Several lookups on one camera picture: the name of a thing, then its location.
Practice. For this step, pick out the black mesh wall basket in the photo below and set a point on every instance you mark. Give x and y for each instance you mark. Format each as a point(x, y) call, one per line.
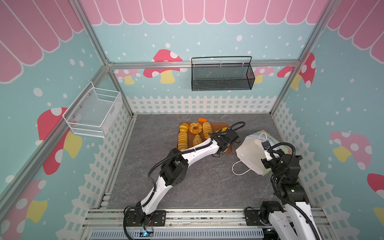
point(228, 73)

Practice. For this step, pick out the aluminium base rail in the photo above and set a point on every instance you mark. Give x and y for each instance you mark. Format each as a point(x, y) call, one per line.
point(207, 224)

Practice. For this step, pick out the white wire wall basket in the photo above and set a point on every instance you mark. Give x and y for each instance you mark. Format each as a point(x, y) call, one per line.
point(94, 111)

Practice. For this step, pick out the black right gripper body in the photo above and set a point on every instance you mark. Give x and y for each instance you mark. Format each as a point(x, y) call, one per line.
point(270, 162)

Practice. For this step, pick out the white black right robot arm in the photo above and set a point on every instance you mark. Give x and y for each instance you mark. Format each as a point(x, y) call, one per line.
point(288, 195)

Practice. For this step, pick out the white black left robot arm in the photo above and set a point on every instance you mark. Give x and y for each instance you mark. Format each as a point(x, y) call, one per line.
point(172, 170)

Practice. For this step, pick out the small yellow fake bread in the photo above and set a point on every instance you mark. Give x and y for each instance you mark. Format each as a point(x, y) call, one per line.
point(197, 140)

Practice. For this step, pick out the twisted ring fake bread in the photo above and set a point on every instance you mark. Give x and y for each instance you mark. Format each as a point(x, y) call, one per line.
point(195, 128)

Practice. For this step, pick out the yellow round fake bun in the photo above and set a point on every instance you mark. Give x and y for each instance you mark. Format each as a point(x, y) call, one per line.
point(184, 127)

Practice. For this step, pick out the brown plastic tray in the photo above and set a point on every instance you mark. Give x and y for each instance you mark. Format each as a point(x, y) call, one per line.
point(215, 127)

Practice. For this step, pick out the oval fake bread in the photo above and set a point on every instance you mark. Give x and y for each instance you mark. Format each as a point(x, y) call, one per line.
point(222, 130)

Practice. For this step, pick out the white paper bag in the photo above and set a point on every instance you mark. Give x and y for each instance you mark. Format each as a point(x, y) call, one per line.
point(251, 153)

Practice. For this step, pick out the ridged long fake bread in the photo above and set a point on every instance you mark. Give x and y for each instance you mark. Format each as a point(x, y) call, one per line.
point(182, 141)

